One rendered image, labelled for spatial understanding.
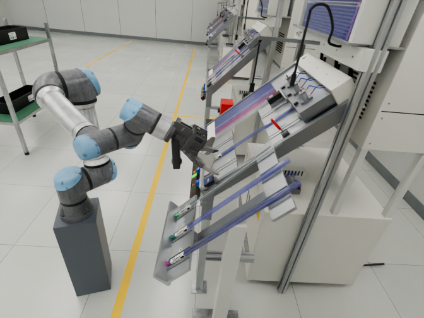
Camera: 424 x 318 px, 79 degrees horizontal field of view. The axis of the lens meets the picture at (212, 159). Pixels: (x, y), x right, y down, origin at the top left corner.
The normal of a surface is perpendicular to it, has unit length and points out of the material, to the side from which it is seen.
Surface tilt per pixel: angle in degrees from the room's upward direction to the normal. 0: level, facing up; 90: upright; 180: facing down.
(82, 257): 90
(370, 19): 90
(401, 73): 90
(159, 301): 0
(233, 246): 90
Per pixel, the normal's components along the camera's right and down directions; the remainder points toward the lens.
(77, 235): 0.29, 0.54
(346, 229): 0.00, 0.54
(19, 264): 0.08, -0.84
